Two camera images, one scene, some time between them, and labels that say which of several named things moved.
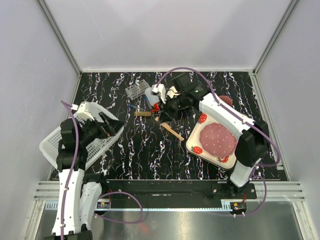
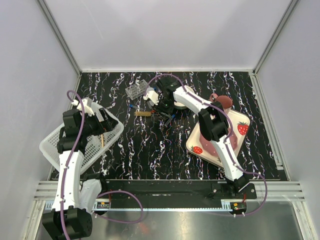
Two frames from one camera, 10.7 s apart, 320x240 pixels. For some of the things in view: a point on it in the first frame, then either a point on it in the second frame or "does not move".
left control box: [103, 205] does not move
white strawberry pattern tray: [193, 143] does not move
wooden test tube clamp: [170, 129] to [102, 140]
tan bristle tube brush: [142, 113] does not move
